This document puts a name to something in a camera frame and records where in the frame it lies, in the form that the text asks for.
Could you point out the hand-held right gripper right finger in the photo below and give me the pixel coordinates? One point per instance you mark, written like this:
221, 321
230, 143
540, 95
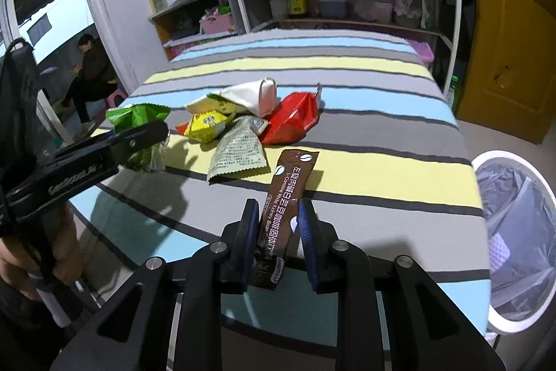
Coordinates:
306, 245

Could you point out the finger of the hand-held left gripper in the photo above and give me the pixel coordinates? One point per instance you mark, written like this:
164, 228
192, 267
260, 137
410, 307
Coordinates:
139, 140

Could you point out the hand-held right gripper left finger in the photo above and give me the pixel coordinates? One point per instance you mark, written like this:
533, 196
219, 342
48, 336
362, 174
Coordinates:
249, 240

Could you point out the green snack packet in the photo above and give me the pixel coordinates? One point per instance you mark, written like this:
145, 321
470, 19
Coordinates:
134, 114

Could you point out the brown coffee sachet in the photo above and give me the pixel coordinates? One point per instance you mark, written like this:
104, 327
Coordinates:
286, 197

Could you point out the purple foam fruit net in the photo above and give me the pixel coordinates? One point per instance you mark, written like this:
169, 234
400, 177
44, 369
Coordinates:
498, 251

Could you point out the white trash bin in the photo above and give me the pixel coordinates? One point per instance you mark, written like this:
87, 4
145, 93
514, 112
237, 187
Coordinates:
491, 162

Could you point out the person's left forearm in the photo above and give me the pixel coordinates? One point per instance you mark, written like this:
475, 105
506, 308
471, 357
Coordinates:
26, 336

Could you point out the person's left hand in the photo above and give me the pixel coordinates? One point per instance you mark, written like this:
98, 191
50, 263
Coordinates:
65, 249

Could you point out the orange wrapper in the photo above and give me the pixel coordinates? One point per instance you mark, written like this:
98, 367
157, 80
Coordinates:
182, 128

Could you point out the pink plastic stool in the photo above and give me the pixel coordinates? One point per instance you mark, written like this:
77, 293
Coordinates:
116, 97

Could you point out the small yellow packet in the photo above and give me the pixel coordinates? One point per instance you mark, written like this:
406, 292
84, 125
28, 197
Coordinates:
208, 125

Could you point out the white and yellow packet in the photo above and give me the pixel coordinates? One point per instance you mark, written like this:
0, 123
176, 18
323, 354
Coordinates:
208, 103

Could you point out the grey-green foil packet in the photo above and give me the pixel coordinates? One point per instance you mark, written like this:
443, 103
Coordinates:
236, 153

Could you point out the striped bed sheet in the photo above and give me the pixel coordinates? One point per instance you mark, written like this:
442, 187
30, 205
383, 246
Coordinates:
369, 175

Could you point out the red foil packet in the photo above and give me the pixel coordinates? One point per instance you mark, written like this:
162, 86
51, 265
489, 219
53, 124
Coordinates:
291, 114

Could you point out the pink plastic basket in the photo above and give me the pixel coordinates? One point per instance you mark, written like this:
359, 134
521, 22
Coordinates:
217, 25

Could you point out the wooden shelf unit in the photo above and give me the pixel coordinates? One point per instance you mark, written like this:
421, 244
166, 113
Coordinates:
182, 8

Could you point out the white plastic bottle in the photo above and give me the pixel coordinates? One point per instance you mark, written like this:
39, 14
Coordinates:
279, 3

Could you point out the green plastic bottle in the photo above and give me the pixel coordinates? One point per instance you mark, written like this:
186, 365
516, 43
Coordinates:
455, 93

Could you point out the grey plastic bin liner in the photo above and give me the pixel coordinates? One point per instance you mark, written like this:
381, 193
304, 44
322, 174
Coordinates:
525, 223

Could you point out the pink plastic tray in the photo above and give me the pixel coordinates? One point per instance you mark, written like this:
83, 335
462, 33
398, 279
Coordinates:
422, 50

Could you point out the grey plastic jug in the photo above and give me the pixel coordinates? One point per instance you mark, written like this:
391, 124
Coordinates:
332, 1

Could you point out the pink plastic tub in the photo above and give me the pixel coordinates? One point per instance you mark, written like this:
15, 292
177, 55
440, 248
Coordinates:
383, 11

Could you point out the bundle of plastic bags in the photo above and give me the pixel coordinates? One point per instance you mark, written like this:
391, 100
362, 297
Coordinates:
410, 1

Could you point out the yellow wooden door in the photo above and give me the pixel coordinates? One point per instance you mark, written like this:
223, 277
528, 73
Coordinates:
512, 49

